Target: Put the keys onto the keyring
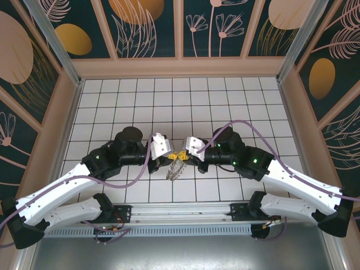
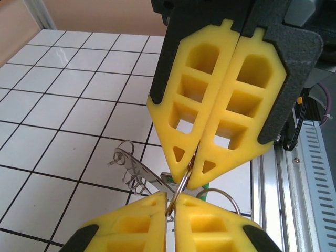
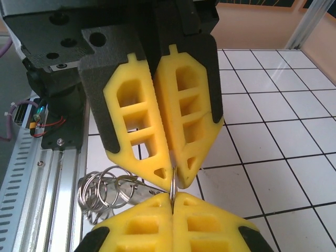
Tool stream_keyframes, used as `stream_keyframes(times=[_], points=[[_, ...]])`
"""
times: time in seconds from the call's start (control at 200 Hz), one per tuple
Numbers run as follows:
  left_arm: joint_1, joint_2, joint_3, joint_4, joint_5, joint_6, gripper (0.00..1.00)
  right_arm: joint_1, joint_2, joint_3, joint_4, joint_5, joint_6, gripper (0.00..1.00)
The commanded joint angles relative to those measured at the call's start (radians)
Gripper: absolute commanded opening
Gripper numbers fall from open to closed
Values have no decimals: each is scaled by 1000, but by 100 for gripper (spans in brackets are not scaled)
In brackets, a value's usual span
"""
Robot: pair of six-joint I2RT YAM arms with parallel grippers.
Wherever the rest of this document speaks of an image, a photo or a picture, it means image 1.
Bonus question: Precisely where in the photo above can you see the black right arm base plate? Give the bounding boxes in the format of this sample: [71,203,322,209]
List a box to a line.
[229,202,282,223]

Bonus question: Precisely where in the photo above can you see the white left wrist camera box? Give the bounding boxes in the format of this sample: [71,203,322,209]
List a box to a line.
[150,132,172,161]

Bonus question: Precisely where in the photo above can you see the aluminium corner post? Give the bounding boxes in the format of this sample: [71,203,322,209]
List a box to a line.
[276,0,330,83]
[23,0,85,87]

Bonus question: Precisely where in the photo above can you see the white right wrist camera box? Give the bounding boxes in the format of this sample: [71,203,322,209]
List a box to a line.
[182,136,209,163]

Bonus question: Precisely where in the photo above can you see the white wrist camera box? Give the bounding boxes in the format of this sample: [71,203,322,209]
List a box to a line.
[150,132,172,161]
[182,136,209,163]

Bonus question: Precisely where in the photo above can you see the red black power wires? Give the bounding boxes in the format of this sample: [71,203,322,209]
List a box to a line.
[263,215,282,229]
[94,217,133,235]

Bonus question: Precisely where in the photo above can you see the slotted grey cable duct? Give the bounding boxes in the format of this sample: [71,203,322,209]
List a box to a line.
[38,224,253,239]

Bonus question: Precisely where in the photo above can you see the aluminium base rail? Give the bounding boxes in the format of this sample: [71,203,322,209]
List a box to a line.
[28,199,335,226]

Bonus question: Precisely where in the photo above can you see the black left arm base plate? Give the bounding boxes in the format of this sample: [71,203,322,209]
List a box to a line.
[80,204,133,224]

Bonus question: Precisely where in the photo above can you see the grey metal sheet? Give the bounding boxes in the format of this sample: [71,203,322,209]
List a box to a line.
[15,220,348,270]

